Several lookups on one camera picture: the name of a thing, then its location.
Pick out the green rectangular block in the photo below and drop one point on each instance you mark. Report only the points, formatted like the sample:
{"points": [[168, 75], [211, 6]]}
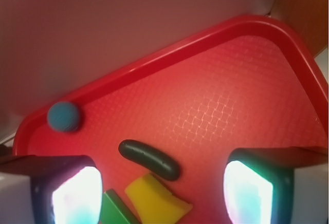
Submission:
{"points": [[114, 210]]}

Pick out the dark green plastic pickle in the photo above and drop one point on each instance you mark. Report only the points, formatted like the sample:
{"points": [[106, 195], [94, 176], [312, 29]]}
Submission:
{"points": [[150, 158]]}

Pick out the yellow sponge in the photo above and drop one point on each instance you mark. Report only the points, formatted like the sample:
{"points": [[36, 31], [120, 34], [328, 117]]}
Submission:
{"points": [[154, 203]]}

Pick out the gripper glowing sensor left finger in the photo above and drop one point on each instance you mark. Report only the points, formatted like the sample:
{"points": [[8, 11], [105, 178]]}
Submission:
{"points": [[50, 189]]}

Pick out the red plastic tray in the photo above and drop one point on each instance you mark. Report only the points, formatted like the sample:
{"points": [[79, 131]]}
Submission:
{"points": [[247, 82]]}

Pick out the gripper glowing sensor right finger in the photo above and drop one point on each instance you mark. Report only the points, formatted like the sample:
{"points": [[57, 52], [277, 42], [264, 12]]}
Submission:
{"points": [[277, 185]]}

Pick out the blue textured ball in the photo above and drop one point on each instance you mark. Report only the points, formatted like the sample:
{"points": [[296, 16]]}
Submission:
{"points": [[64, 117]]}

